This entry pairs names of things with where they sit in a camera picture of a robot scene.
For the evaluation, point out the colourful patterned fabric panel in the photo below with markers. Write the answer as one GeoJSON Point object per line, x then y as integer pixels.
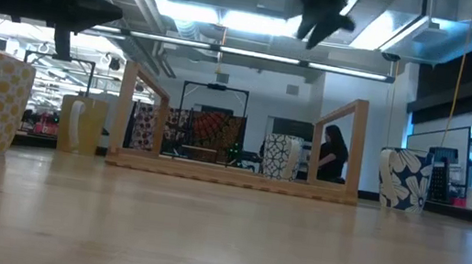
{"type": "Point", "coordinates": [212, 135]}

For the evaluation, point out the whiteboard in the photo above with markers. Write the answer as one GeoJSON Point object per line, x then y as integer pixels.
{"type": "Point", "coordinates": [440, 140]}

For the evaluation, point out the person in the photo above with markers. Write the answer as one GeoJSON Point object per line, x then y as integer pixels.
{"type": "Point", "coordinates": [333, 157]}

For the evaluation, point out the wooden mug rack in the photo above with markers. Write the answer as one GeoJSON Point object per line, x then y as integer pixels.
{"type": "Point", "coordinates": [229, 176]}

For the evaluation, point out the white mug with geometric pattern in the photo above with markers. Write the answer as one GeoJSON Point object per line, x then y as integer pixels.
{"type": "Point", "coordinates": [278, 156]}

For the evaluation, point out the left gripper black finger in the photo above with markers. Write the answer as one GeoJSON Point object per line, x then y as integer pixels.
{"type": "Point", "coordinates": [95, 12]}

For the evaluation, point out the large rectangular metal duct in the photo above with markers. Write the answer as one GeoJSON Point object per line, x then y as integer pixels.
{"type": "Point", "coordinates": [445, 27]}

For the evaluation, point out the white mug outside rack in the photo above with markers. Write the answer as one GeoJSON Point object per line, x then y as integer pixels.
{"type": "Point", "coordinates": [88, 127]}

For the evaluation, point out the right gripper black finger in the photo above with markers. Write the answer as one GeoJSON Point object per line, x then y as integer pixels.
{"type": "Point", "coordinates": [326, 31]}
{"type": "Point", "coordinates": [307, 27]}

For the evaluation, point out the black metal stand frame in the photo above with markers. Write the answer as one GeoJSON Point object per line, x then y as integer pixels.
{"type": "Point", "coordinates": [216, 86]}

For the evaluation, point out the black crate cart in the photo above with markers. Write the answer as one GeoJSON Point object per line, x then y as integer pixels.
{"type": "Point", "coordinates": [442, 177]}

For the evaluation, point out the long ceiling light bar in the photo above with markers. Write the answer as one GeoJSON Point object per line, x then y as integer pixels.
{"type": "Point", "coordinates": [256, 54]}

